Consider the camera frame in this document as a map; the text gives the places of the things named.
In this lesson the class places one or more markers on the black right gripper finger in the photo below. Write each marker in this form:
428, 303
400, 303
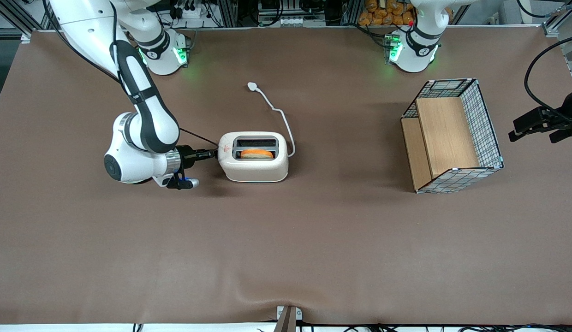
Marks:
206, 151
205, 157

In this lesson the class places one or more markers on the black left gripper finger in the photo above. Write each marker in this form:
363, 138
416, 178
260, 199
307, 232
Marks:
560, 135
535, 117

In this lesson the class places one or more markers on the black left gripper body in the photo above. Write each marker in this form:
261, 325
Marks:
568, 113

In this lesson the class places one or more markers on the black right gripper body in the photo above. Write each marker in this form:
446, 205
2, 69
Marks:
187, 155

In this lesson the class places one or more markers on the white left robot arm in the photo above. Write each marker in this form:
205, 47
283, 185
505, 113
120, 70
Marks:
415, 50

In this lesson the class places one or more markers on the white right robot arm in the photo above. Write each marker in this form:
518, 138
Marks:
147, 115

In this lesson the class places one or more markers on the white two-slot toaster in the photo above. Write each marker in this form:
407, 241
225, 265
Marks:
253, 168

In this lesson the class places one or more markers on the toast bread slice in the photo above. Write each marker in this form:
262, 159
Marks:
257, 154

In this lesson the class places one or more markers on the wooden step shelf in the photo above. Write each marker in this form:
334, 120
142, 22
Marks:
447, 133

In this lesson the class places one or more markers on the white power strip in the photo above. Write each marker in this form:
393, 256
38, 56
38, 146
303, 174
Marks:
189, 11

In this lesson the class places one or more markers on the bag of bread rolls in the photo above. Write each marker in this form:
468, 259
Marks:
383, 14

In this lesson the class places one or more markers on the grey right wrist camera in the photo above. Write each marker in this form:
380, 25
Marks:
187, 183

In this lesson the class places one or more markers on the aluminium frame post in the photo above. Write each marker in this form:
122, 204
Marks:
18, 18
563, 23

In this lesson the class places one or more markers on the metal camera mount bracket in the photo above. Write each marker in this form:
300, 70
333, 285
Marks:
288, 319

